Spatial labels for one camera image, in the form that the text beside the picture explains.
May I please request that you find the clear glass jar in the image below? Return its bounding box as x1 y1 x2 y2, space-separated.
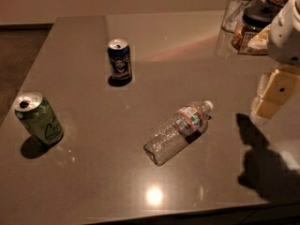
221 0 256 33

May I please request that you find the black-lidded snack jar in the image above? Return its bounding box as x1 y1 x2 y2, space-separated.
232 3 278 55

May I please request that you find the clear plastic water bottle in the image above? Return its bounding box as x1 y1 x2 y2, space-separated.
143 100 214 166

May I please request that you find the blue pepsi can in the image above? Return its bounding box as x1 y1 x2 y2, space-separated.
107 38 132 83

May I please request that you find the green soda can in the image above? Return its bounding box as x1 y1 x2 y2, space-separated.
14 92 64 146

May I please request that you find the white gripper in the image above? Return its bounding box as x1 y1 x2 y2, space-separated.
252 0 300 119

